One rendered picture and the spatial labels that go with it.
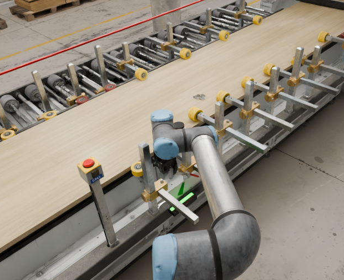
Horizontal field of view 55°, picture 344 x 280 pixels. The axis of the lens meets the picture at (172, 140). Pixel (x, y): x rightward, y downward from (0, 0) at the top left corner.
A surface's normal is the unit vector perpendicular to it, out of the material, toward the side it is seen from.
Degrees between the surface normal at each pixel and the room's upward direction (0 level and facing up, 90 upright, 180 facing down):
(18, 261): 90
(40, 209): 0
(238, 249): 39
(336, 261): 0
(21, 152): 0
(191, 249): 10
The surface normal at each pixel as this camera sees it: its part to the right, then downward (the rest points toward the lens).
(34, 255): 0.67, 0.43
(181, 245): -0.06, -0.77
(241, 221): 0.13, -0.83
